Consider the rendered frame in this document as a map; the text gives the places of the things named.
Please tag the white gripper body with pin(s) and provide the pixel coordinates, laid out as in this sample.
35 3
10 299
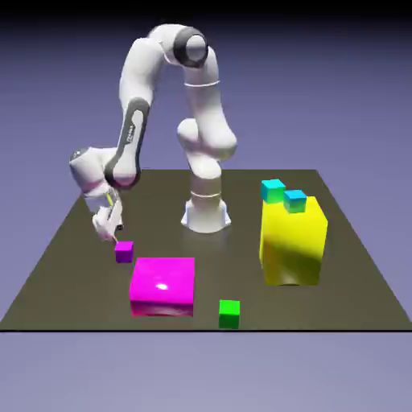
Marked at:
103 222

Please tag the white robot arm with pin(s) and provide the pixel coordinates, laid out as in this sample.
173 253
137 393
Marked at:
199 106

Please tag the small purple cube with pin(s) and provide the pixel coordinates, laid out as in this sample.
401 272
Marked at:
124 251

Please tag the small green cube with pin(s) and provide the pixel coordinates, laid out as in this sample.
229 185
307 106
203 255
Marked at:
229 313

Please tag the small cyan cube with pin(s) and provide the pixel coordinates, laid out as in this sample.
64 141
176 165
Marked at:
294 201
272 190

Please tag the large magenta box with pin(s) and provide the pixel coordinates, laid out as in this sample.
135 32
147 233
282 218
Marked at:
163 283

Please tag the large yellow box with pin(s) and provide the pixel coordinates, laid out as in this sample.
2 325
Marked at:
293 241

